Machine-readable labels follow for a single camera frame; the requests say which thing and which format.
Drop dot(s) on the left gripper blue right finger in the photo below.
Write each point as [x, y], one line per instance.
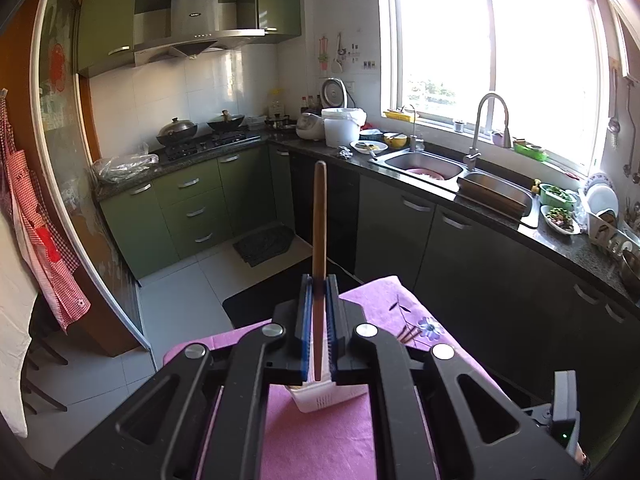
[335, 324]

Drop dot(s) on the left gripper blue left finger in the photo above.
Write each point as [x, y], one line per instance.
[302, 330]

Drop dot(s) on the black kitchen counter cabinets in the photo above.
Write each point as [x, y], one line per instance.
[523, 301]

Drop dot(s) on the green lower kitchen cabinets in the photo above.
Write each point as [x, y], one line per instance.
[161, 221]

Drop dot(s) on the steel kitchen sink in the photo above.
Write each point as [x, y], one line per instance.
[496, 194]

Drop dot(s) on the kitchen window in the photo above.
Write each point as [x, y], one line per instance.
[531, 69]

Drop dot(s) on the white plastic utensil holder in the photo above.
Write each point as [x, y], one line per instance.
[315, 396]

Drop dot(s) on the dark floor mat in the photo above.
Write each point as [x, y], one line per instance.
[264, 245]

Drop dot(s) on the purple floral tablecloth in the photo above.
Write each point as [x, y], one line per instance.
[323, 431]

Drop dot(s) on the white plate on counter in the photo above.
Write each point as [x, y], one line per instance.
[369, 147]

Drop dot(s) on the yellow bowl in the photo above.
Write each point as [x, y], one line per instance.
[394, 140]

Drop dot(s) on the white plastic bucket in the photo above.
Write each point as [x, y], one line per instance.
[342, 125]

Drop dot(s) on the white rice cooker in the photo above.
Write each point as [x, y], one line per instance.
[310, 127]

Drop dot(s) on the gas stove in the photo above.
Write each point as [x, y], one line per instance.
[204, 144]

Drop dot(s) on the black open wok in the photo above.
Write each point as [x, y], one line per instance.
[226, 122]

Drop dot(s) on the black lidded wok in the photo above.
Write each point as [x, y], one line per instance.
[176, 132]

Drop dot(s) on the clear plastic bag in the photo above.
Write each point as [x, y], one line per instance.
[118, 169]

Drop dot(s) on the green tray on windowsill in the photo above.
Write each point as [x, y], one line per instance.
[535, 152]

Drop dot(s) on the red checkered apron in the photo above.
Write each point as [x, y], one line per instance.
[51, 265]

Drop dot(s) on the wooden dining chair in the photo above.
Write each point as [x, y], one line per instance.
[42, 324]

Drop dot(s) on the steel range hood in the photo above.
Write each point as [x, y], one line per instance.
[188, 28]

